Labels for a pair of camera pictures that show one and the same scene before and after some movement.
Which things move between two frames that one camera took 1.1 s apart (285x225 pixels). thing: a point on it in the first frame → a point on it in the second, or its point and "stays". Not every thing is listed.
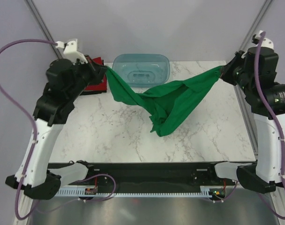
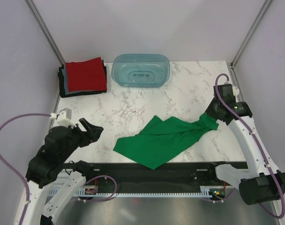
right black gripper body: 238,76 → 213,109
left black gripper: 93,69 → 95,131
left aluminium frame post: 42,24 stays
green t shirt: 167,102 → 163,141
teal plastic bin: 142,70 stays
